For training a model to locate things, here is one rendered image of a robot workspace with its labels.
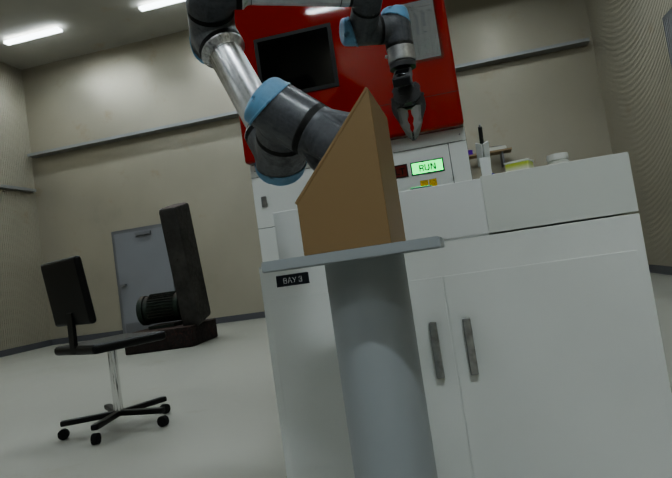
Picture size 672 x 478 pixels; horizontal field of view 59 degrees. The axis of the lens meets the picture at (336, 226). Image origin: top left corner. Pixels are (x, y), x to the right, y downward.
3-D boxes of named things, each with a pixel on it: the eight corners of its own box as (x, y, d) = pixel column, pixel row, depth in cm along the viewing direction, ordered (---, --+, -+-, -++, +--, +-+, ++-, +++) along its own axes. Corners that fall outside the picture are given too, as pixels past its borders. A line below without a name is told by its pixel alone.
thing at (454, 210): (288, 263, 168) (282, 214, 169) (487, 234, 158) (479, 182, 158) (279, 264, 159) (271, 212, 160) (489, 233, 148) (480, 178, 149)
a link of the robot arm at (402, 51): (413, 40, 156) (382, 47, 158) (415, 57, 156) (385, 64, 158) (415, 50, 164) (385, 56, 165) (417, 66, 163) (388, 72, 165)
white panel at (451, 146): (265, 269, 228) (251, 167, 231) (481, 237, 212) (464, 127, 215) (262, 269, 225) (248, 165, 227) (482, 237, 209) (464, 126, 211)
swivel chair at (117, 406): (100, 419, 403) (82, 262, 410) (195, 408, 392) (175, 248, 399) (34, 452, 336) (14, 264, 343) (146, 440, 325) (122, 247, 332)
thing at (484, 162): (481, 188, 181) (474, 145, 182) (494, 186, 181) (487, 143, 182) (482, 186, 175) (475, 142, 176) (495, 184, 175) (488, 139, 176)
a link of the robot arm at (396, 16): (374, 16, 164) (403, 14, 166) (379, 54, 164) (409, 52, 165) (381, 3, 157) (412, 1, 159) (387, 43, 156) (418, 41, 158)
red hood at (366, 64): (297, 185, 297) (281, 68, 301) (463, 156, 281) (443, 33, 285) (244, 164, 223) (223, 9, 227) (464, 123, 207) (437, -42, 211)
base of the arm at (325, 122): (358, 114, 112) (315, 89, 114) (318, 183, 115) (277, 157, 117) (375, 123, 126) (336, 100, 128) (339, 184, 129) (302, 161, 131)
